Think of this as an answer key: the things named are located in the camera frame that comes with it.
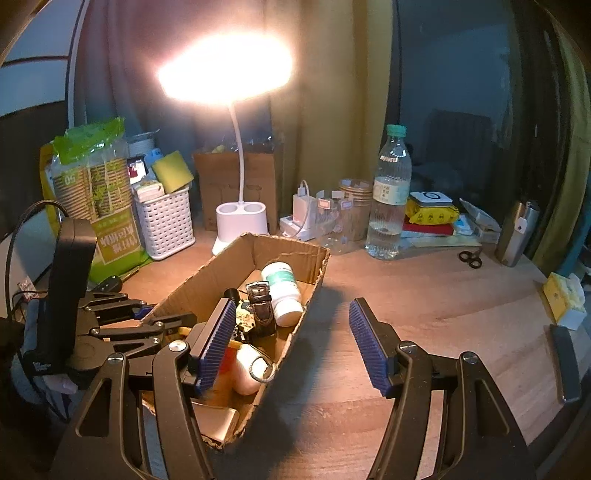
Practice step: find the black flashlight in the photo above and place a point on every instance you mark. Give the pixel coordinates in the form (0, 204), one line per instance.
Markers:
(232, 295)

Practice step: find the yellow tissue box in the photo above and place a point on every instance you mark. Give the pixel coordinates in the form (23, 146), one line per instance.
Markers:
(556, 295)

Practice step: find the white power strip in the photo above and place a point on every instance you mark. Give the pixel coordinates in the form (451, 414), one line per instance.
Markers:
(291, 228)

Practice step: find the clear water bottle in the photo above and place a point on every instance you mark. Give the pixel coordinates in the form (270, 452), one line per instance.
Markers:
(388, 207)

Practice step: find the green paper cup package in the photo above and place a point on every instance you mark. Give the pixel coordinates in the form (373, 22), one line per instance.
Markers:
(111, 207)

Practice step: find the red gold tin can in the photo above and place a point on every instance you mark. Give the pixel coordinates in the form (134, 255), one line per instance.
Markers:
(226, 364)

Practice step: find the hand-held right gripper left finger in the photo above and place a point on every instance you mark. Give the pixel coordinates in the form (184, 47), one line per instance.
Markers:
(217, 346)

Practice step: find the torn cardboard box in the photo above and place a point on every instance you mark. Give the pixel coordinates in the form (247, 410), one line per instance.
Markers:
(286, 256)

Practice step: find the white blue plastic packet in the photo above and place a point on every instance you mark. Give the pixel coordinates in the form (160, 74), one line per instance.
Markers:
(478, 221)

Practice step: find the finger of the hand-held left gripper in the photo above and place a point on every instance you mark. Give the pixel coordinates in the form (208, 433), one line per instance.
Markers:
(120, 307)
(138, 333)

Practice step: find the white desk lamp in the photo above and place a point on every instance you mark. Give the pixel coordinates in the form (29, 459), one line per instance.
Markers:
(240, 226)

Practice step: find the white flat box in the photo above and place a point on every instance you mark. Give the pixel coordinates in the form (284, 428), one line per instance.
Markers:
(431, 197)

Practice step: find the yellow curtain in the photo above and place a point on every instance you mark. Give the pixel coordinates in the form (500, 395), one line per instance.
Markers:
(332, 115)

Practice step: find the brown paper bag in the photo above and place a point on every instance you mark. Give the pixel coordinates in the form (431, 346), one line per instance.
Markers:
(212, 184)

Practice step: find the black small device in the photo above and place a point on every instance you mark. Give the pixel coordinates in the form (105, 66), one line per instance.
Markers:
(110, 284)

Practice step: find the white wrapped pack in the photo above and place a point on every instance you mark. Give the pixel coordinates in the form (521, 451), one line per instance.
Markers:
(150, 190)

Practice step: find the white medicine bottle green label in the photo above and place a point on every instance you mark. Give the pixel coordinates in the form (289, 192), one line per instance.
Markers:
(281, 290)

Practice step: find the white plug-in charger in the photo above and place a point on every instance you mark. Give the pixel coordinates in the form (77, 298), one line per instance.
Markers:
(302, 207)

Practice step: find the white earbuds case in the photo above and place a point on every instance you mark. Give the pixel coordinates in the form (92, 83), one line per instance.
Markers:
(244, 369)

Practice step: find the gold lid jar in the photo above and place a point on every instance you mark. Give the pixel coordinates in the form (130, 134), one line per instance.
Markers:
(358, 189)

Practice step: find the yellow green sponge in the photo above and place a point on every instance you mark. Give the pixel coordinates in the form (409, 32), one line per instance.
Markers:
(173, 173)

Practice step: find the green hanging cloth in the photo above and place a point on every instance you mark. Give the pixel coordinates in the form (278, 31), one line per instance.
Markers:
(568, 161)

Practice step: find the black white small box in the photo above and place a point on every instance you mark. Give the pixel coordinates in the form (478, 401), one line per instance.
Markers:
(136, 173)

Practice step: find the grey curtain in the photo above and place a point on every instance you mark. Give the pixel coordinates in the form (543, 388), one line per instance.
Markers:
(120, 60)

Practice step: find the red book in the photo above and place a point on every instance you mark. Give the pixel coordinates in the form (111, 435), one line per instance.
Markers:
(429, 229)

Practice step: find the steel tumbler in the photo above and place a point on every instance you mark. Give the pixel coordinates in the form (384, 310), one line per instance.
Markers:
(515, 235)

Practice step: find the clear labelled container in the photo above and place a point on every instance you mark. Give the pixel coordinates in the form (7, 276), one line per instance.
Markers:
(337, 230)

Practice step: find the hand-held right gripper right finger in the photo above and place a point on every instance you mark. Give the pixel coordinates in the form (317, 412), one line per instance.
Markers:
(369, 350)

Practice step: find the black scissors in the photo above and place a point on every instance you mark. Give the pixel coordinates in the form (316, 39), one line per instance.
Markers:
(473, 261)

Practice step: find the person's left hand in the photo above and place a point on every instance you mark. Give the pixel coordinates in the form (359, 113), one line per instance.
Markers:
(62, 383)

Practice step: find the black flat device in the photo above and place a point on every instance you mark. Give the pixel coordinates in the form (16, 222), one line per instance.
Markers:
(565, 364)

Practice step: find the white plastic basket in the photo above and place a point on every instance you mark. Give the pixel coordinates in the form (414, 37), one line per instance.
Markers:
(166, 226)

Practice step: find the dark ribbed radiator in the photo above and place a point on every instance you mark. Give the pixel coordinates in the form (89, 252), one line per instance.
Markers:
(461, 138)

